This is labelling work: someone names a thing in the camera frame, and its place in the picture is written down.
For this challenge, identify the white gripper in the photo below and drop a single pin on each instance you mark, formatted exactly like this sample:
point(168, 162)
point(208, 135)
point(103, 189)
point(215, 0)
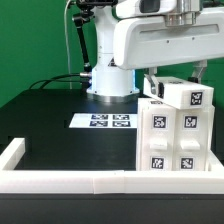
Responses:
point(148, 42)

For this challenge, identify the small white cabinet top block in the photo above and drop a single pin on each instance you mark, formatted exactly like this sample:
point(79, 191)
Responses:
point(180, 93)

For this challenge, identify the white door panel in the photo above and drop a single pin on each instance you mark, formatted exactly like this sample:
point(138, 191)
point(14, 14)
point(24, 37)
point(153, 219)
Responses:
point(190, 140)
point(158, 139)

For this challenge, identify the white cabinet body box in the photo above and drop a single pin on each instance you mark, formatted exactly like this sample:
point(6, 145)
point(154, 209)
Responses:
point(145, 104)

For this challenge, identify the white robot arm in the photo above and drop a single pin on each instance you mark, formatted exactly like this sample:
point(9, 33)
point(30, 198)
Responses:
point(111, 83)

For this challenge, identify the white fiducial marker sheet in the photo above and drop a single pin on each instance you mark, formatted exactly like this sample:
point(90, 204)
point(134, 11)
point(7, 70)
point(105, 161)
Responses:
point(96, 120)

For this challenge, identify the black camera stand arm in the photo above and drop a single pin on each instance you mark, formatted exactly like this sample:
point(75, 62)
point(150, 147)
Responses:
point(85, 15)

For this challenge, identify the white U-shaped fence frame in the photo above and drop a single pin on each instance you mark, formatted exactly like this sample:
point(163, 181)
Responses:
point(210, 181)

